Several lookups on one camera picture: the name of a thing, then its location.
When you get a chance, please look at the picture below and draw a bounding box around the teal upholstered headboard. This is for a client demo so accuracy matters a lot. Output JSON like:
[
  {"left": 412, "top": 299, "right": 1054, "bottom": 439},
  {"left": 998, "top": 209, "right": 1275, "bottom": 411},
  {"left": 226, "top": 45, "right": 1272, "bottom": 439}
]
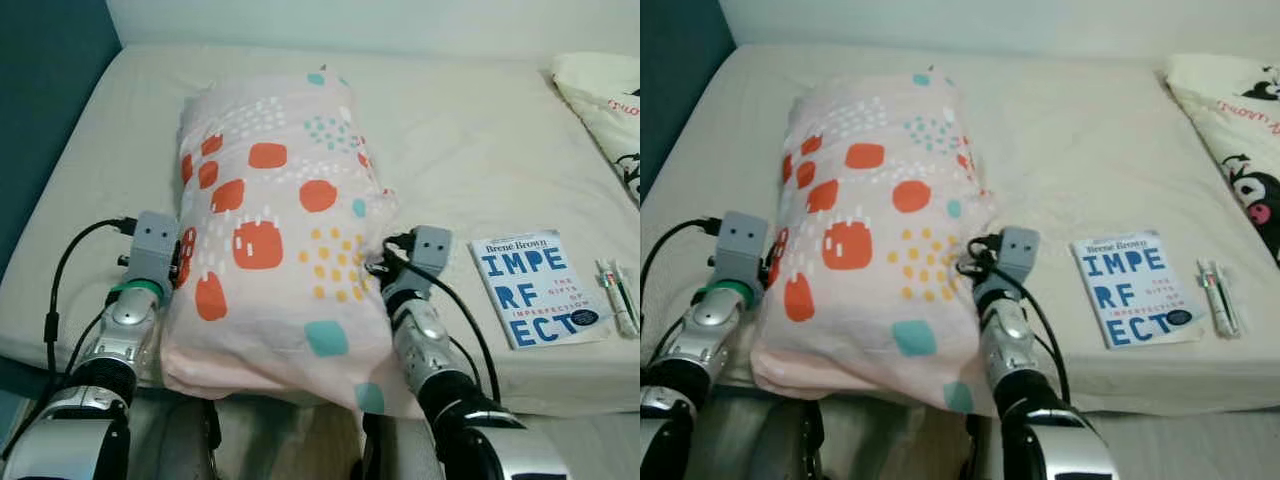
[
  {"left": 640, "top": 0, "right": 736, "bottom": 201},
  {"left": 0, "top": 0, "right": 123, "bottom": 281}
]

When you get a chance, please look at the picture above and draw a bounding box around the grey right robot leg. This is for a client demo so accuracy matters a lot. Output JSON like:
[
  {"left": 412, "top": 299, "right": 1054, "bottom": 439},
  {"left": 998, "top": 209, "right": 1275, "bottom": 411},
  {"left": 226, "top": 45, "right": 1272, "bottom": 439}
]
[
  {"left": 360, "top": 415, "right": 446, "bottom": 480},
  {"left": 965, "top": 415, "right": 1011, "bottom": 480}
]

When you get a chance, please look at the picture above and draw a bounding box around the white book with blue letters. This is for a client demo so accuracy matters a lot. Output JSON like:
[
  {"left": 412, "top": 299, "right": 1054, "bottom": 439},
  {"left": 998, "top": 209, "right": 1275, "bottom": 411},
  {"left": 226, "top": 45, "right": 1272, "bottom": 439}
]
[
  {"left": 1070, "top": 232, "right": 1206, "bottom": 351},
  {"left": 470, "top": 230, "right": 613, "bottom": 351}
]

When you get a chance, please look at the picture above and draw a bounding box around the bed with cream sheet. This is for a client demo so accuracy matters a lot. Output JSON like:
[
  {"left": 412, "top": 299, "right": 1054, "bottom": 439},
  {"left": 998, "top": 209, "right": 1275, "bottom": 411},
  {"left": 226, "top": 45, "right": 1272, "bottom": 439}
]
[
  {"left": 0, "top": 42, "right": 641, "bottom": 416},
  {"left": 640, "top": 42, "right": 1280, "bottom": 416}
]

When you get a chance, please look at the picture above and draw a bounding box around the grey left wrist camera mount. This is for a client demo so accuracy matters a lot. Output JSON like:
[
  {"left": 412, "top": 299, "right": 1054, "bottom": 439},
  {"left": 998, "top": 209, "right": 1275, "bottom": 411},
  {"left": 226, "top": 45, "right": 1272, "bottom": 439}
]
[
  {"left": 715, "top": 210, "right": 771, "bottom": 291},
  {"left": 128, "top": 210, "right": 181, "bottom": 291}
]

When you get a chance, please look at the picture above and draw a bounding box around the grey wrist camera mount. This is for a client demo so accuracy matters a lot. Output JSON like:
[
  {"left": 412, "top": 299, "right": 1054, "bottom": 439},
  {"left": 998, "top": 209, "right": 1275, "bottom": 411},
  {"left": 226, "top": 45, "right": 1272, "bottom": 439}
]
[
  {"left": 715, "top": 210, "right": 771, "bottom": 291},
  {"left": 128, "top": 210, "right": 181, "bottom": 291},
  {"left": 975, "top": 225, "right": 1041, "bottom": 296},
  {"left": 385, "top": 225, "right": 453, "bottom": 296}
]

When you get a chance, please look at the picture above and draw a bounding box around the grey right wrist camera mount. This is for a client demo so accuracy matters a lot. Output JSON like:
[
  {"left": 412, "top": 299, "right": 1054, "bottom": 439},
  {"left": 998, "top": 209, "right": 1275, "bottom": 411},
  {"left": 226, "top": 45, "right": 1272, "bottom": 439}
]
[
  {"left": 975, "top": 225, "right": 1041, "bottom": 296},
  {"left": 385, "top": 225, "right": 453, "bottom": 296}
]

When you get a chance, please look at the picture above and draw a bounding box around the grey robot leg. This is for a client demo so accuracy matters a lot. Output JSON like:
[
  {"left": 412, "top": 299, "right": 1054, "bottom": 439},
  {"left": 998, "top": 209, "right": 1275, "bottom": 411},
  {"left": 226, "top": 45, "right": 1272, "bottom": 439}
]
[
  {"left": 165, "top": 400, "right": 221, "bottom": 480},
  {"left": 765, "top": 400, "right": 826, "bottom": 480},
  {"left": 965, "top": 415, "right": 1011, "bottom": 480},
  {"left": 360, "top": 415, "right": 446, "bottom": 480}
]

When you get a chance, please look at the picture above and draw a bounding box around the pink pillow with orange spots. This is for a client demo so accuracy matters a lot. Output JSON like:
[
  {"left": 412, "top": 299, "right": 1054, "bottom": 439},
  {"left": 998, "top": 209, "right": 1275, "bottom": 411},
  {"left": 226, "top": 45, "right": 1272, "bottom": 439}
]
[
  {"left": 160, "top": 68, "right": 426, "bottom": 419},
  {"left": 750, "top": 68, "right": 1001, "bottom": 416}
]

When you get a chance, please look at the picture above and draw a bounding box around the cream cartoon print blanket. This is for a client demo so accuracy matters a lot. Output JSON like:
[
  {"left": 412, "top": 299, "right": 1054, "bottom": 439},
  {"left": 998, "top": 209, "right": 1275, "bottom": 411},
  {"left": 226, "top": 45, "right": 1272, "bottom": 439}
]
[
  {"left": 1165, "top": 52, "right": 1280, "bottom": 266},
  {"left": 550, "top": 52, "right": 641, "bottom": 206}
]

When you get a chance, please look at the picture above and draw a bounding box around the grey left robot leg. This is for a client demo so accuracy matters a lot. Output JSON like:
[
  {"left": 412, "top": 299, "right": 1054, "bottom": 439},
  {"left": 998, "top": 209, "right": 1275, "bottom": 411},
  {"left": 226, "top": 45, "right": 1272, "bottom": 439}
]
[
  {"left": 165, "top": 400, "right": 221, "bottom": 480},
  {"left": 765, "top": 400, "right": 826, "bottom": 480}
]

